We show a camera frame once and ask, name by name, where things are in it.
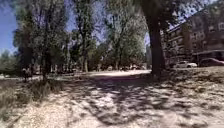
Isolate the dry grass patch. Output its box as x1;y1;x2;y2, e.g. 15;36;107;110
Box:
0;77;68;122

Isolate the dark car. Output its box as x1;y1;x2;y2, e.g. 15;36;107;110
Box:
198;57;224;68

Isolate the white car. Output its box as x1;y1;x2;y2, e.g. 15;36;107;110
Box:
174;60;199;69

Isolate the multi-storey building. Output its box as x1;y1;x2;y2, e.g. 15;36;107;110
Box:
161;1;224;68

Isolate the pale gravel path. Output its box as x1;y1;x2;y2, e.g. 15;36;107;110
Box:
0;69;224;128

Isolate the bare dry ground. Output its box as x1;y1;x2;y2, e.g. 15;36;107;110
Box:
165;65;224;86

